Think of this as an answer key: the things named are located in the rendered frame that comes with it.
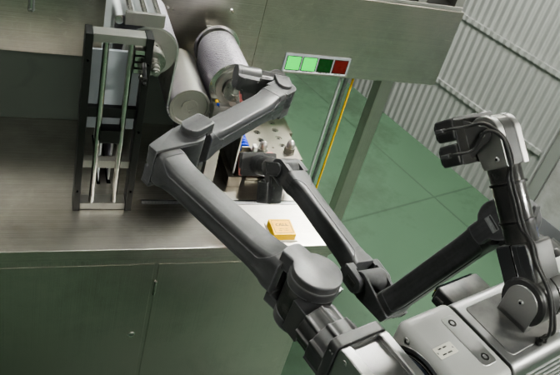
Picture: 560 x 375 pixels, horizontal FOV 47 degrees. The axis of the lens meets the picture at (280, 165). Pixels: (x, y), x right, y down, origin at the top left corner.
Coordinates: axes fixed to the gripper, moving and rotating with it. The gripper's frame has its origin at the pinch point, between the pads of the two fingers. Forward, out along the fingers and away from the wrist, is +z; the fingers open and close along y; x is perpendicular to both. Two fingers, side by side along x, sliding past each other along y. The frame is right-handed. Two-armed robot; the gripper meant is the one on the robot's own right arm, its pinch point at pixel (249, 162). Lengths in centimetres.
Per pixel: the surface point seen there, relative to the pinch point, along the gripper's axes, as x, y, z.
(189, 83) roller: 22.2, -18.2, 1.4
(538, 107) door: 25, 212, 117
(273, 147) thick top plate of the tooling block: 4.0, 12.0, 12.2
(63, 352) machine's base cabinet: -59, -51, 18
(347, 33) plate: 43, 42, 23
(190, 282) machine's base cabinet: -36.1, -16.2, 2.9
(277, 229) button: -19.4, 7.7, -5.4
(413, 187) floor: -27, 160, 162
